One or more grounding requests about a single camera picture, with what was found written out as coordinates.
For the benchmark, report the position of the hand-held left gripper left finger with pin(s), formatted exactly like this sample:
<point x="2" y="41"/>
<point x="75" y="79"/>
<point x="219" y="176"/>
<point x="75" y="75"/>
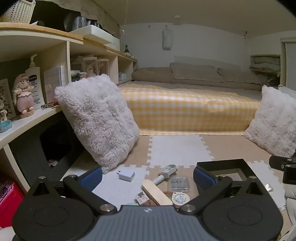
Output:
<point x="91" y="179"/>

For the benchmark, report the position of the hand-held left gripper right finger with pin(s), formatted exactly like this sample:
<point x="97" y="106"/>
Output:
<point x="204" y="179"/>

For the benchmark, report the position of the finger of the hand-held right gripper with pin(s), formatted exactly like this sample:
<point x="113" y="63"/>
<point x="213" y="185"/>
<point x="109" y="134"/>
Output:
<point x="278" y="162"/>

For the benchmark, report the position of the clear plastic case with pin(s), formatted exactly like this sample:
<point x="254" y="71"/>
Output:
<point x="178" y="184"/>

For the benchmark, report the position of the black cardboard box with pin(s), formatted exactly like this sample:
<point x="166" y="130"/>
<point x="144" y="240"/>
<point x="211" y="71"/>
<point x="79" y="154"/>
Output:
<point x="251" y="168"/>

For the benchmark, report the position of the round white tape measure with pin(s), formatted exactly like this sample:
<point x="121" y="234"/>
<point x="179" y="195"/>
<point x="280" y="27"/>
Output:
<point x="180" y="199"/>

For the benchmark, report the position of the white charger adapter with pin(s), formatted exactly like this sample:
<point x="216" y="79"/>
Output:
<point x="126" y="175"/>

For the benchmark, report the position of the grey watch band tool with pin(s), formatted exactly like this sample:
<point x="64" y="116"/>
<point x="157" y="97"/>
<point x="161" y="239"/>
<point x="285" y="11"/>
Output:
<point x="167" y="171"/>

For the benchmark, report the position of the brown coaster with green bear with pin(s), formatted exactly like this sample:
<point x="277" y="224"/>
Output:
<point x="168" y="195"/>

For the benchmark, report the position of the pale green round disc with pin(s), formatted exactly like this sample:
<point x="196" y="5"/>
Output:
<point x="132" y="204"/>

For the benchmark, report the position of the wooden stick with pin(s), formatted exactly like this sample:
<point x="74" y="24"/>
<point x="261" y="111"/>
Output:
<point x="156" y="192"/>

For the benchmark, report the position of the small printed white box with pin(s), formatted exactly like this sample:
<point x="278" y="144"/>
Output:
<point x="141" y="198"/>

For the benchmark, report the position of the person's cream trouser leg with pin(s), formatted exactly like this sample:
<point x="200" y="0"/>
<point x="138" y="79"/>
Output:
<point x="291" y="197"/>

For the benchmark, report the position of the clear plastic wrapper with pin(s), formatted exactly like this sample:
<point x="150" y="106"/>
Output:
<point x="268" y="187"/>

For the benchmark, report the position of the foam puzzle floor mat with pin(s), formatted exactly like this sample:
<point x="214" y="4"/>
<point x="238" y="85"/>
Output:
<point x="180" y="148"/>

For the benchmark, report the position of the fluffy white pillow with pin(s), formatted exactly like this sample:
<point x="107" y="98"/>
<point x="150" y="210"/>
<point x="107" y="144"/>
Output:
<point x="97" y="120"/>
<point x="272" y="120"/>

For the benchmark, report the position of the yellow gingham bed sheet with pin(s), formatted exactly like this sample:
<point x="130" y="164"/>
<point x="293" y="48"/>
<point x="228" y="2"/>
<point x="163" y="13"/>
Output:
<point x="185" y="109"/>

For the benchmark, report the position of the red box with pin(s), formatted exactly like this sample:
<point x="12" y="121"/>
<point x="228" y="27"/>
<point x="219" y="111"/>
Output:
<point x="9" y="201"/>

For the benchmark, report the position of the narrow brown bed pillow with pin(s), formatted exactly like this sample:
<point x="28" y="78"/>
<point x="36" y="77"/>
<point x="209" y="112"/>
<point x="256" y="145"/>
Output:
<point x="240" y="76"/>

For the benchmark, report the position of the white door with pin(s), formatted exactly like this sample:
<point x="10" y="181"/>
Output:
<point x="290" y="62"/>

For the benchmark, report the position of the stack of folded blankets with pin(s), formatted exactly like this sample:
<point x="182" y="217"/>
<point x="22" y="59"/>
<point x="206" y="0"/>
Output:
<point x="264" y="62"/>

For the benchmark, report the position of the checked notebook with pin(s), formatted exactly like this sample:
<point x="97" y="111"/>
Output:
<point x="53" y="83"/>

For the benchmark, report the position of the white paper roll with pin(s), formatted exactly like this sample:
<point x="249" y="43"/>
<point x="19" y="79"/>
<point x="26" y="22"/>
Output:
<point x="75" y="74"/>

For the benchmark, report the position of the crochet doll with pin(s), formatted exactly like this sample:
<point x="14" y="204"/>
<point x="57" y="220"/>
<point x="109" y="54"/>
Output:
<point x="24" y="95"/>

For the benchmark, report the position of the wide brown bed pillow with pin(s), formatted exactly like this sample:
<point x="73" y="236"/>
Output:
<point x="194" y="71"/>

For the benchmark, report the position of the tissue box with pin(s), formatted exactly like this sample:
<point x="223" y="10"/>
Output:
<point x="122" y="76"/>

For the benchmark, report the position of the white headboard panel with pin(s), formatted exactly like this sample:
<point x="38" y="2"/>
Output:
<point x="231" y="63"/>

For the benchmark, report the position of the white lotion pump bottle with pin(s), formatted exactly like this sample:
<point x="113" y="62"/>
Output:
<point x="35" y="83"/>

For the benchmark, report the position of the clear doll display case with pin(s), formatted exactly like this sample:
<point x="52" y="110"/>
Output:
<point x="89" y="66"/>
<point x="103" y="66"/>

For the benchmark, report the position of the brown duvet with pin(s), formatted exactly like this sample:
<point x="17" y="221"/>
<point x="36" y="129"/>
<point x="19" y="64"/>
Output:
<point x="150" y="75"/>

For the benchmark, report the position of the green glass bottle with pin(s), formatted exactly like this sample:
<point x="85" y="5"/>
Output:
<point x="126" y="48"/>

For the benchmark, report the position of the wooden shelf unit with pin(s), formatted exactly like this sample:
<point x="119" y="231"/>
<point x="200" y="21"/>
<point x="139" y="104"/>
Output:
<point x="53" y="44"/>

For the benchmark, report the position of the white flat box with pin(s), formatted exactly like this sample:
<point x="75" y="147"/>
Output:
<point x="97" y="34"/>

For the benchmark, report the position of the hanging white bag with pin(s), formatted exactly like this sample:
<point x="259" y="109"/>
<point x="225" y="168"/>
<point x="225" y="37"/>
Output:
<point x="167" y="39"/>

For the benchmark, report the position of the beige hanging cloth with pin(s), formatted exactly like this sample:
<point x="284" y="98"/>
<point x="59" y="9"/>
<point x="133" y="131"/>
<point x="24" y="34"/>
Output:
<point x="97" y="11"/>

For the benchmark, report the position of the white wicker basket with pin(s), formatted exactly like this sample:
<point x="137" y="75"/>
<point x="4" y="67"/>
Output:
<point x="17" y="11"/>

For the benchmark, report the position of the picture frame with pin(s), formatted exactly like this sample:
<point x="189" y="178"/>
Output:
<point x="5" y="99"/>

